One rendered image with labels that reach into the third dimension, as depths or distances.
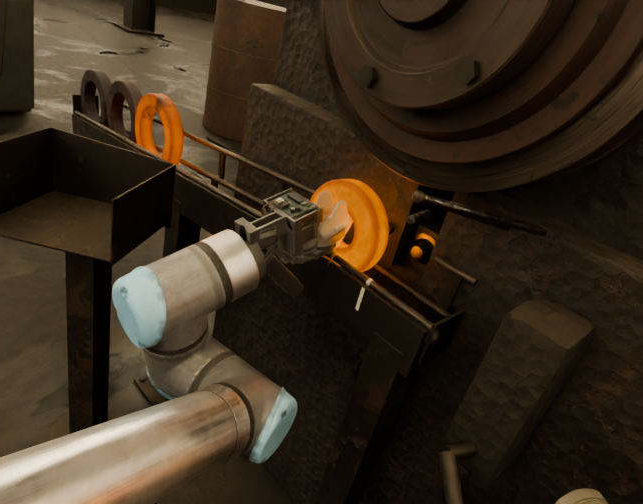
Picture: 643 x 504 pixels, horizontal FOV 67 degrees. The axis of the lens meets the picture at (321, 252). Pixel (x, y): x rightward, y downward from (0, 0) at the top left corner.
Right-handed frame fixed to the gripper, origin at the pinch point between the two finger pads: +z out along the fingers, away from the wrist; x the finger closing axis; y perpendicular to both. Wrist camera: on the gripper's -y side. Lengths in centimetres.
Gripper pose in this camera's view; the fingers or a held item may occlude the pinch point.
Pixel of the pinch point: (347, 216)
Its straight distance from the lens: 78.6
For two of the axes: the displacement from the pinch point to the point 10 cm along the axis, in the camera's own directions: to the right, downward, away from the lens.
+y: 0.2, -7.8, -6.3
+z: 7.5, -4.1, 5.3
